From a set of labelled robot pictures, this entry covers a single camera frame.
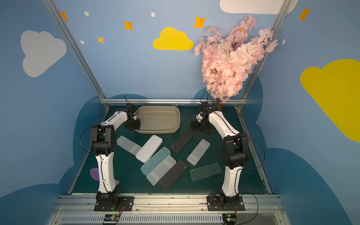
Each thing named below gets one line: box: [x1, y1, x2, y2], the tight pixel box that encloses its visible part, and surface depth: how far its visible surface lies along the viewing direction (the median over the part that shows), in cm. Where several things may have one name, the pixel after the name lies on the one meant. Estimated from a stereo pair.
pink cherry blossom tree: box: [194, 15, 279, 111], surface depth 72 cm
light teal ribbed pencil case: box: [140, 146, 172, 176], surface depth 91 cm
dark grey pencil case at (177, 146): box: [170, 132, 195, 154], surface depth 100 cm
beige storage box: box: [134, 105, 181, 135], surface depth 116 cm
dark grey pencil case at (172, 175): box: [157, 159, 188, 191], surface depth 86 cm
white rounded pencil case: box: [135, 134, 164, 164], surface depth 95 cm
